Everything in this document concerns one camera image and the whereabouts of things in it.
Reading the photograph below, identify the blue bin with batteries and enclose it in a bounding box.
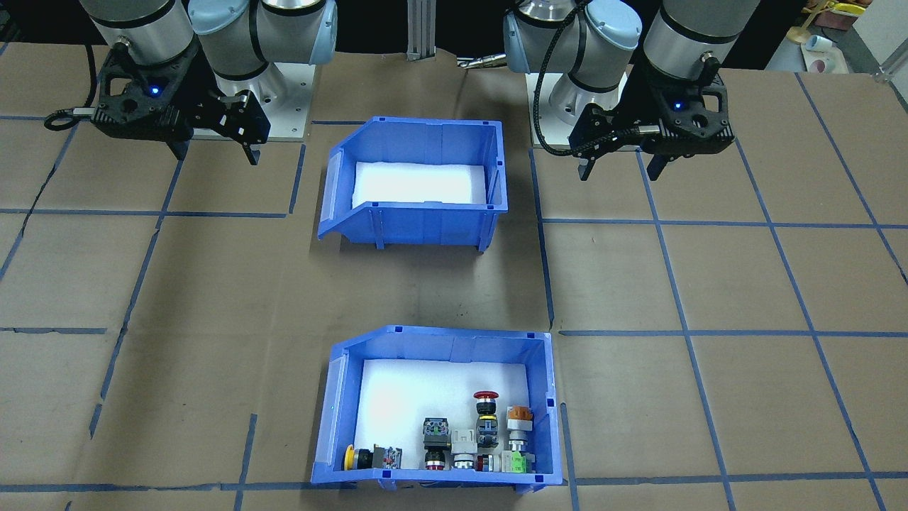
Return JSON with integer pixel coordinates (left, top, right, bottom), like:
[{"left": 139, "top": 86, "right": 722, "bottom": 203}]
[{"left": 317, "top": 117, "right": 509, "bottom": 251}]

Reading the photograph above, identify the yellow push button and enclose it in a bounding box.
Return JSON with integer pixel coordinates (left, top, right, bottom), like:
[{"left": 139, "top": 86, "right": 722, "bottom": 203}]
[{"left": 343, "top": 444, "right": 404, "bottom": 472}]

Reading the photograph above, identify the aluminium extrusion post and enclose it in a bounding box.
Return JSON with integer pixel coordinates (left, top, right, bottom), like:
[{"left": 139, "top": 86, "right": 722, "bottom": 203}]
[{"left": 406, "top": 0, "right": 436, "bottom": 62}]

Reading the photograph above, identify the wooden stand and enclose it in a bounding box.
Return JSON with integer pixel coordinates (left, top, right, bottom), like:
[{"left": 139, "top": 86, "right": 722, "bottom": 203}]
[{"left": 786, "top": 0, "right": 824, "bottom": 43}]

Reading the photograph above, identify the white foam pad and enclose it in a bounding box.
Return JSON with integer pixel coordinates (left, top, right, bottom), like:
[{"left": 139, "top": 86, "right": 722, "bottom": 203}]
[{"left": 353, "top": 358, "right": 533, "bottom": 473}]

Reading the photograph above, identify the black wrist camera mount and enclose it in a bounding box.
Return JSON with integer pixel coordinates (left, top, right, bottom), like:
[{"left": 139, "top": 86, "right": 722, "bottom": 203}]
[
  {"left": 91, "top": 67, "right": 146, "bottom": 141},
  {"left": 685, "top": 78, "right": 736, "bottom": 155}
]

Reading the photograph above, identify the blue bin with push buttons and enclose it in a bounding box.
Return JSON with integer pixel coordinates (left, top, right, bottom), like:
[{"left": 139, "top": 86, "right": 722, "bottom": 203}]
[{"left": 311, "top": 325, "right": 565, "bottom": 494}]

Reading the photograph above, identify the orange white selector switch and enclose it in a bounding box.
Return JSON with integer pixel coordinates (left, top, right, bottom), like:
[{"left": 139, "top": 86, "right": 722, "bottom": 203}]
[{"left": 506, "top": 406, "right": 533, "bottom": 451}]

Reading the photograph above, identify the red button with black block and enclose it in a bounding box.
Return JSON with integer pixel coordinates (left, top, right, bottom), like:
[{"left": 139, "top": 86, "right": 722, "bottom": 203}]
[{"left": 423, "top": 417, "right": 453, "bottom": 471}]

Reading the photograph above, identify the white square base plate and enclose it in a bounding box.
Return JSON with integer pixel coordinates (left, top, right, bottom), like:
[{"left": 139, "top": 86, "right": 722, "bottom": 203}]
[
  {"left": 188, "top": 62, "right": 314, "bottom": 143},
  {"left": 525, "top": 67, "right": 639, "bottom": 151}
]

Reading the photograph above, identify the red mushroom emergency button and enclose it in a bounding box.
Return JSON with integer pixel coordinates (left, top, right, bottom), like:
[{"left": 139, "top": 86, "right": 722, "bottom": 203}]
[{"left": 474, "top": 390, "right": 499, "bottom": 448}]

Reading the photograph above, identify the white block silver push button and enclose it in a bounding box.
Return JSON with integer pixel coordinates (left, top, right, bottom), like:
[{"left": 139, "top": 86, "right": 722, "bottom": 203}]
[{"left": 452, "top": 427, "right": 477, "bottom": 469}]

